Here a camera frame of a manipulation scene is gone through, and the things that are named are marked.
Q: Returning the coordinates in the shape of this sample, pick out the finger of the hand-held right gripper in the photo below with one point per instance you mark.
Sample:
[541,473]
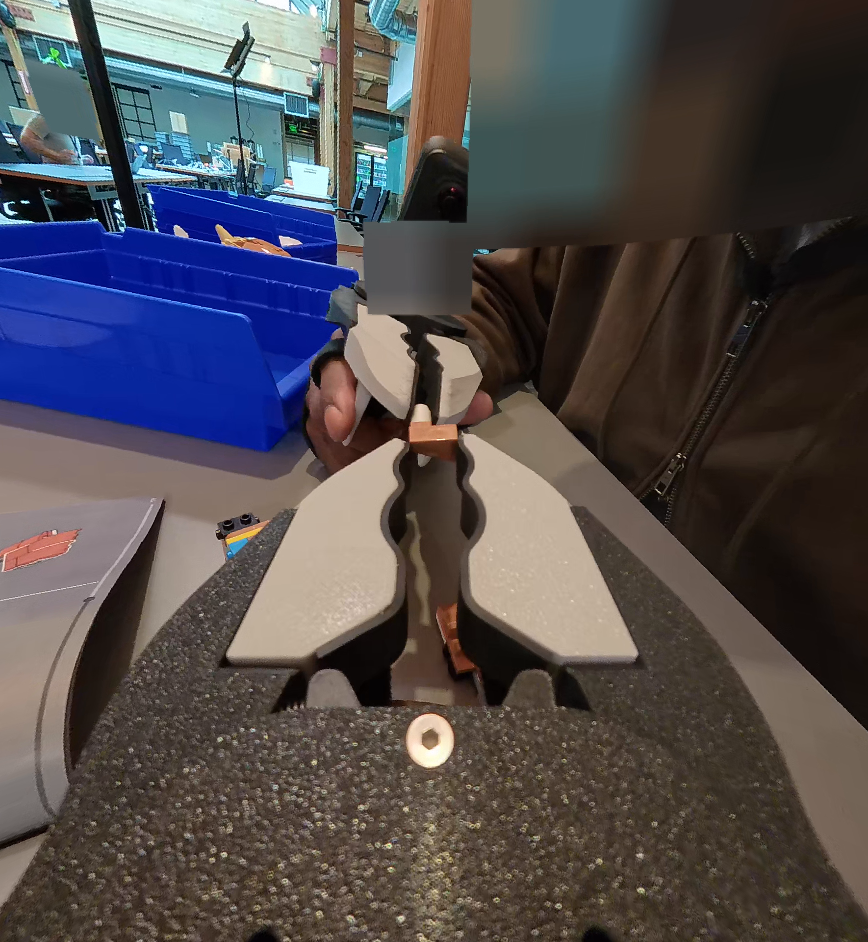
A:
[460,383]
[386,360]

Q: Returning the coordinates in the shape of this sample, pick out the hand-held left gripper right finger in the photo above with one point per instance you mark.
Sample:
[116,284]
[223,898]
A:
[544,574]

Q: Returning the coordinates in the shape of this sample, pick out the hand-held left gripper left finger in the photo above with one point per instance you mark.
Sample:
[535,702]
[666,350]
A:
[316,574]

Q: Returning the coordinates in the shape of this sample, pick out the person's right forearm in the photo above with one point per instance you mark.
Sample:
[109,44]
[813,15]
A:
[507,324]

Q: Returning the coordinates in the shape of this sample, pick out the grey desk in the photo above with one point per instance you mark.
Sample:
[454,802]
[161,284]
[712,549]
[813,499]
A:
[184,478]

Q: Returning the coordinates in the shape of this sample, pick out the black office chair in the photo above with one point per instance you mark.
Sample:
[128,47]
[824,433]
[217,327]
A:
[371,202]

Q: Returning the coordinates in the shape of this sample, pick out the colourful toy brick build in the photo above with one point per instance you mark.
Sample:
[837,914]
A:
[239,533]

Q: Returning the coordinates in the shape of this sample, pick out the wooden pillar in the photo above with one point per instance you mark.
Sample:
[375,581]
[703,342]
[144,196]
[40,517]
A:
[438,73]

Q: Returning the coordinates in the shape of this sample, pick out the brown toy brick piece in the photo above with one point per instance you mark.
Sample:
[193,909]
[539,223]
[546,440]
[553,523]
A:
[452,633]

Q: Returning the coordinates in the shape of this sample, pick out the blue storage bin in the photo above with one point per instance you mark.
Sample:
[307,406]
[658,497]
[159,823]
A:
[110,353]
[309,232]

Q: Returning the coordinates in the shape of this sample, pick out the brown toy figure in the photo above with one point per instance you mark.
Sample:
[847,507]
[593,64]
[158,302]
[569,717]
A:
[250,243]

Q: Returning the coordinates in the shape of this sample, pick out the studio light on stand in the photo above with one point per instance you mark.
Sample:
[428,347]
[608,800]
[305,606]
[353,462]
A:
[239,48]

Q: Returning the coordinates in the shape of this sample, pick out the grey instruction booklet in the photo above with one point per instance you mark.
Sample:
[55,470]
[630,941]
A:
[37,625]

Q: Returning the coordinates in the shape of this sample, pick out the black floor lamp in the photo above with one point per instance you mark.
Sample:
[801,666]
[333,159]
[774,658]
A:
[109,125]

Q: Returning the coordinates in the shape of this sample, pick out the background office table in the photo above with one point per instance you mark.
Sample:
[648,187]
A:
[37,173]

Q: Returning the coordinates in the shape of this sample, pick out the dark wooden post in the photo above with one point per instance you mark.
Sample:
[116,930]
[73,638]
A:
[346,103]

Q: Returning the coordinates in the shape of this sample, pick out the silver ventilation duct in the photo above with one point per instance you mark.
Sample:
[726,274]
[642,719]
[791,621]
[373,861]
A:
[390,15]

